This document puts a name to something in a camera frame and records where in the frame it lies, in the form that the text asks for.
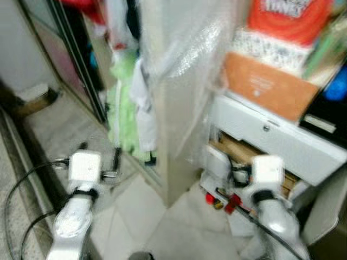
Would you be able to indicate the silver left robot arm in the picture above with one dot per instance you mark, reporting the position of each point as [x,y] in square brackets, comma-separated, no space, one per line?
[73,222]

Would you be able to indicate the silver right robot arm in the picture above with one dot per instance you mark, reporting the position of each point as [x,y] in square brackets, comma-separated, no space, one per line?
[276,222]

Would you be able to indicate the brown cardboard piece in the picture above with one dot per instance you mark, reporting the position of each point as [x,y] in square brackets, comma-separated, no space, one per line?
[241,150]

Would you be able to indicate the small red items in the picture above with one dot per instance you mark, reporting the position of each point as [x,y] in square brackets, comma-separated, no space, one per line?
[230,203]

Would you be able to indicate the light green garment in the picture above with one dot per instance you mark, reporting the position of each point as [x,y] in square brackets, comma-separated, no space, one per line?
[123,108]

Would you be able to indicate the white drawer cabinet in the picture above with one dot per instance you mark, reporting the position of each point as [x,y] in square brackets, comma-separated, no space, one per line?
[282,141]

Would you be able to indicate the white garment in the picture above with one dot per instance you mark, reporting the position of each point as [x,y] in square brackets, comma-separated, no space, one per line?
[145,108]

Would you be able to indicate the beige wardrobe panel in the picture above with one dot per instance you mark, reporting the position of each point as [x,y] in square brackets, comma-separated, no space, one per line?
[179,168]

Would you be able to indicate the low brown box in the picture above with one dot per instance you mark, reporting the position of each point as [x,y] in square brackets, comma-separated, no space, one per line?
[35,100]

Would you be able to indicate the black box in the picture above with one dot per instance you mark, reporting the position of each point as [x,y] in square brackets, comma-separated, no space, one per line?
[328,122]

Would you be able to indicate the grey left robot leg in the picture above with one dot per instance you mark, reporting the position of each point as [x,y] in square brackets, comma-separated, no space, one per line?
[141,256]

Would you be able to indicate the blue round object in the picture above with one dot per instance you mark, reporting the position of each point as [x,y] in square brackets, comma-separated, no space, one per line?
[337,84]

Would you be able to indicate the orange cardboard box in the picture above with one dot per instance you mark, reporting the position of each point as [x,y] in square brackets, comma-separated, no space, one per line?
[268,86]

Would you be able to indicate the green packet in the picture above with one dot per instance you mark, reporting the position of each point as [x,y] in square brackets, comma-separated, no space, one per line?
[328,46]

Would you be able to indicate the white patterned box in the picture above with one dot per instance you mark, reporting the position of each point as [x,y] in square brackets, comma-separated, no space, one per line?
[268,51]

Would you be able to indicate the clear plastic sheet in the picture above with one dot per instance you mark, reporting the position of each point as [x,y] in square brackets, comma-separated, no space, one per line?
[195,54]

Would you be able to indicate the red printed box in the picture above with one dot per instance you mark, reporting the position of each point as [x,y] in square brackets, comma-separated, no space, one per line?
[290,21]

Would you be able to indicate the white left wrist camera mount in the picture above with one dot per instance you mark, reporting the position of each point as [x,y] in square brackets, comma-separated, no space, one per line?
[85,169]

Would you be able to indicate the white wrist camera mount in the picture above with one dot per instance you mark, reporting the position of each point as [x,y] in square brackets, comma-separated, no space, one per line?
[85,169]
[268,172]

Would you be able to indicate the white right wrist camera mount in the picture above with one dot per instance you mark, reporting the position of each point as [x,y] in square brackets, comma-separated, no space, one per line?
[268,172]

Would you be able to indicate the dark sliding door frame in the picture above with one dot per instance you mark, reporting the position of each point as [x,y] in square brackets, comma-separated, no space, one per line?
[81,59]

